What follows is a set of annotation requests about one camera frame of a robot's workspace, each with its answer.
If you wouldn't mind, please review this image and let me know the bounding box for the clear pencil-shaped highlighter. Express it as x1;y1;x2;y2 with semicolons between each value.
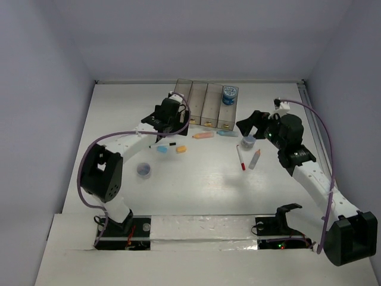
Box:
248;149;261;170

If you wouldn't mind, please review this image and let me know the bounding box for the yellow highlighter cap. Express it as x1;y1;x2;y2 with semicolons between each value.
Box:
176;145;187;154

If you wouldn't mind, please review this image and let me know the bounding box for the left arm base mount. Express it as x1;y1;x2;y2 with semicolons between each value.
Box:
95;216;152;251

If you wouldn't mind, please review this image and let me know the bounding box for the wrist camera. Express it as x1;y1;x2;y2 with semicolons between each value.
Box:
273;98;291;117
167;91;186;108

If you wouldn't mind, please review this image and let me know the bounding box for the blue paint jar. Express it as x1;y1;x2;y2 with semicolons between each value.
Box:
222;86;239;105

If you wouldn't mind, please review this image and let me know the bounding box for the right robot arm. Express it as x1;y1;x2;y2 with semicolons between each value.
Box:
236;110;378;266

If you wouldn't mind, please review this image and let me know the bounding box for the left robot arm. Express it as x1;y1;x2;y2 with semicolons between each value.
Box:
76;92;191;235

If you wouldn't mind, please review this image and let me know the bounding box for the blue highlighter cap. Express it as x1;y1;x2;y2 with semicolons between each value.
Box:
157;145;168;154

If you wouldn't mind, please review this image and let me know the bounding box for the orange highlighter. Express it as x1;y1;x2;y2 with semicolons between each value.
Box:
192;132;214;139

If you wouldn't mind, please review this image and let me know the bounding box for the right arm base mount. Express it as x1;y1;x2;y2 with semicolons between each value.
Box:
251;203;315;250

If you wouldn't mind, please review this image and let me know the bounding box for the blue highlighter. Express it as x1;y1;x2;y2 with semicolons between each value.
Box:
217;130;239;137

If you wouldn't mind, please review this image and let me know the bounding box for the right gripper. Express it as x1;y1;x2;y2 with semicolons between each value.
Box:
235;110;286;150

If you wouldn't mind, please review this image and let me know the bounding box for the red whiteboard marker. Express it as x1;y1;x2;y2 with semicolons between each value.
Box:
236;145;246;171

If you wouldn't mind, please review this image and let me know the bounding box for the paperclip jar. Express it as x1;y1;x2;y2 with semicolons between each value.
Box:
241;135;256;150
136;163;152;179

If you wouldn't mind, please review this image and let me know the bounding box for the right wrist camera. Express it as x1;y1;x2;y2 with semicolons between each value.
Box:
273;98;291;117

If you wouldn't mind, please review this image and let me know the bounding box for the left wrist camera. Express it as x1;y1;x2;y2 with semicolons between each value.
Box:
167;91;186;108

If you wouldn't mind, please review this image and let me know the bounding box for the black whiteboard marker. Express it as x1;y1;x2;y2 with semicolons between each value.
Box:
149;142;177;148

